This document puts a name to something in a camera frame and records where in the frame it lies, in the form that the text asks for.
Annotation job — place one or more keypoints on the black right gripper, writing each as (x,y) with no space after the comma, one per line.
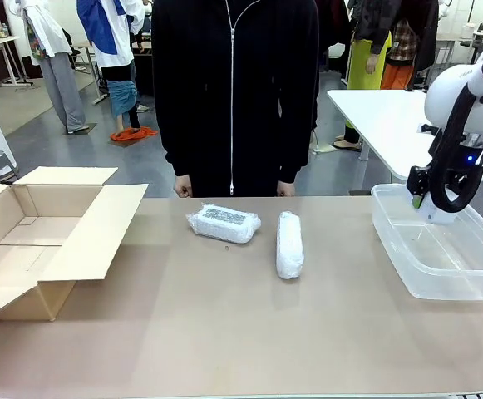
(471,156)

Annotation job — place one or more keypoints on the narrow bubble-wrapped clock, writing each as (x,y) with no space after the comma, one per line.
(289,249)

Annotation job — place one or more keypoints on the wide bubble-wrapped clock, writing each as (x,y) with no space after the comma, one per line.
(220,224)

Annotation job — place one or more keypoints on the person's left hand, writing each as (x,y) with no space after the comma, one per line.
(286,189)

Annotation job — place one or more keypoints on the person's right hand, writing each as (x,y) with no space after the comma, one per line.
(183,189)

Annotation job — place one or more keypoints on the white background table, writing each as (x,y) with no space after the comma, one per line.
(374,116)

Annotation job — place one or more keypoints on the clear plastic bin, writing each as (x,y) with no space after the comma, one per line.
(445,287)

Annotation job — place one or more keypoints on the mannequin plaid shirt orange trousers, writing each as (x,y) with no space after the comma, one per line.
(397,77)

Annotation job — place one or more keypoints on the mannequin dark jacket yellow apron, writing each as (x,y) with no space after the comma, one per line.
(366,66)

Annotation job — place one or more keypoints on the white sewing machine table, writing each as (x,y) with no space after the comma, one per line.
(469,37)

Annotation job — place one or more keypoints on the black hanging coat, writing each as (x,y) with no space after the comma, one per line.
(336,21)

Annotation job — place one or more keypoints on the person in black hoodie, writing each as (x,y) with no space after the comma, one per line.
(199,104)

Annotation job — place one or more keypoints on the orange cloth on floor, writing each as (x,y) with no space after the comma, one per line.
(131,135)

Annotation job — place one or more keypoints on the teal cloth wrap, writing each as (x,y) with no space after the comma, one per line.
(122,97)

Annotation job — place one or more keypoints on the open cardboard box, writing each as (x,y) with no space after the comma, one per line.
(87,232)

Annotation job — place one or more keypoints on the mannequin blue white jacket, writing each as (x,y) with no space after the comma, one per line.
(112,37)

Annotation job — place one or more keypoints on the mannequin white shirt grey trousers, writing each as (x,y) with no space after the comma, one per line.
(64,91)

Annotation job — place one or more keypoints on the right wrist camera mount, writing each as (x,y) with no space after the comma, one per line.
(426,129)

